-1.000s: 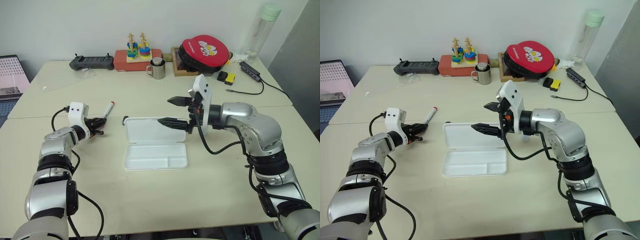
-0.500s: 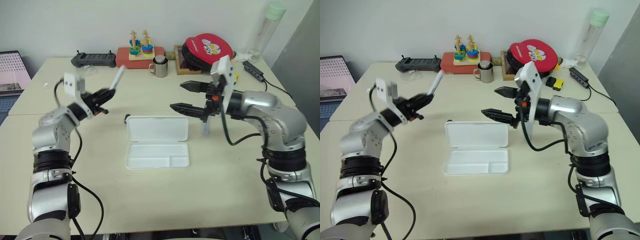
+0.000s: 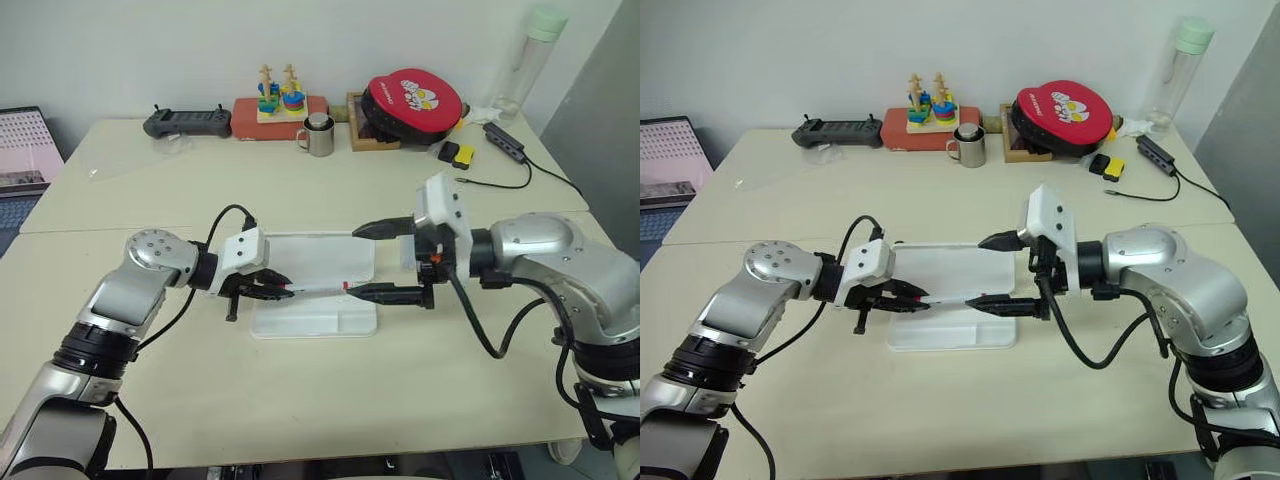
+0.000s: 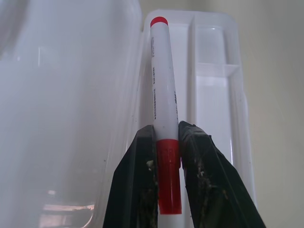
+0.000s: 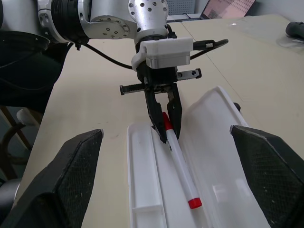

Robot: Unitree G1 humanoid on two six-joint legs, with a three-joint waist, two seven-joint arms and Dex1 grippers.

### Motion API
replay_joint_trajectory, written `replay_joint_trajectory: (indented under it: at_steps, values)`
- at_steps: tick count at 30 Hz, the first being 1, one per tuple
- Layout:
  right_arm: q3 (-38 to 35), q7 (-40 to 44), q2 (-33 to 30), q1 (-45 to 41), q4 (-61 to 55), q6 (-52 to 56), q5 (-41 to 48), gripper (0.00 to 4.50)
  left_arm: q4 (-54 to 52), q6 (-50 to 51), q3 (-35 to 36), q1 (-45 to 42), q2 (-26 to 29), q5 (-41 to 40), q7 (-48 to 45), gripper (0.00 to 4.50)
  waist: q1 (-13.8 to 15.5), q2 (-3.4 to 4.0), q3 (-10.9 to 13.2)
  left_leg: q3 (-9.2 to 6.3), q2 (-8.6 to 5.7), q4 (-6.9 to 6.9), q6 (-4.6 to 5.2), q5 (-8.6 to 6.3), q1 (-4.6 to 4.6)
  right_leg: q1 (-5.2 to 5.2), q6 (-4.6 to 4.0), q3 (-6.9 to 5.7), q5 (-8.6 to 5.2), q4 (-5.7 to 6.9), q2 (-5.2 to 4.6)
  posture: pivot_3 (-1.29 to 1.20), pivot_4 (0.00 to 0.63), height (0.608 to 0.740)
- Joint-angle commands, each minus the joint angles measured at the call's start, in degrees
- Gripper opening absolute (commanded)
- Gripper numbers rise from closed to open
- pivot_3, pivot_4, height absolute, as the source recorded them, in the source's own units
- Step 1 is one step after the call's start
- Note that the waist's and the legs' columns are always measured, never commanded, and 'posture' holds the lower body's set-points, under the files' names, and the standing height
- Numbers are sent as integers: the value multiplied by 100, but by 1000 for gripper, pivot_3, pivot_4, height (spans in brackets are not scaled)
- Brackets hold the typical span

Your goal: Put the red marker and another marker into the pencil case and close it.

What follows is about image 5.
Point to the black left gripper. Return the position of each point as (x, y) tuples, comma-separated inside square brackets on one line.
[(159, 77)]

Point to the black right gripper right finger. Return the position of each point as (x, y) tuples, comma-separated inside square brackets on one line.
[(273, 171)]

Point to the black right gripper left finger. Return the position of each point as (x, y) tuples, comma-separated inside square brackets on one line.
[(59, 180)]

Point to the white marker with red cap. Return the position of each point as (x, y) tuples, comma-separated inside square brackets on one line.
[(181, 166)]

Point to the white plastic pencil case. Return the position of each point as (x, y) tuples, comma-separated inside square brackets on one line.
[(213, 154)]

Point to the grey rounded object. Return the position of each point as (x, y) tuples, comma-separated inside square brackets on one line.
[(8, 192)]

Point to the wooden chair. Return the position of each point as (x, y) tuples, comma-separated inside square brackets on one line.
[(17, 129)]

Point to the grey perforated panel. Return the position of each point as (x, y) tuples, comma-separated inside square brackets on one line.
[(185, 6)]

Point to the dark robot torso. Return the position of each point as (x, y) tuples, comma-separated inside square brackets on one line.
[(23, 71)]

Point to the open laptop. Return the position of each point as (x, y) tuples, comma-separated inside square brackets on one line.
[(225, 8)]

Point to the clear plastic sheet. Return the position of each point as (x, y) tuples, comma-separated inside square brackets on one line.
[(261, 28)]

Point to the black handheld controller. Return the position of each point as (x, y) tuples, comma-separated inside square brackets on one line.
[(295, 29)]

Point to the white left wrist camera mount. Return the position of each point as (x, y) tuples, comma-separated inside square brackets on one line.
[(166, 45)]

